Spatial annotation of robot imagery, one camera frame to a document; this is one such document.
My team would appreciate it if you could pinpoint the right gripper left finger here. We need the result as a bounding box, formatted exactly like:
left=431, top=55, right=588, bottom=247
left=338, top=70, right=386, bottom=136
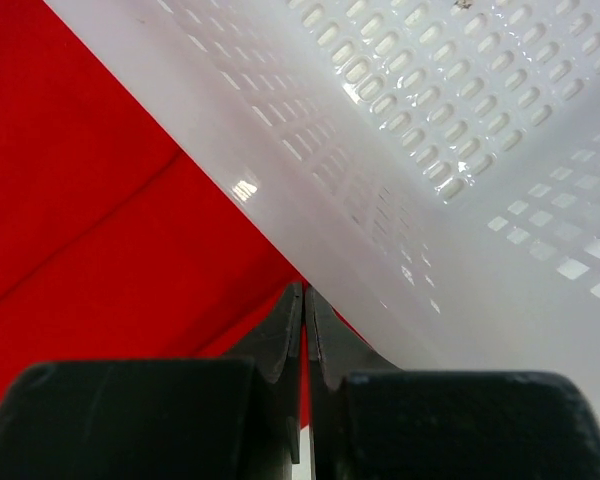
left=0, top=283, right=303, bottom=479

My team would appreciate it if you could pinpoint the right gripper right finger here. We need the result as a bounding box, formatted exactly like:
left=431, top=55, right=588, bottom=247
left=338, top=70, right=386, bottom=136
left=304, top=289, right=600, bottom=479

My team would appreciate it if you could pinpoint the white plastic basket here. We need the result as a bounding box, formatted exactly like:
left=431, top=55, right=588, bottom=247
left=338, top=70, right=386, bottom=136
left=42, top=0, right=600, bottom=396

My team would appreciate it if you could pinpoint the bright red t shirt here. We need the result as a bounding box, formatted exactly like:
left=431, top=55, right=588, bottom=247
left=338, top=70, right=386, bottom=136
left=0, top=1, right=365, bottom=402

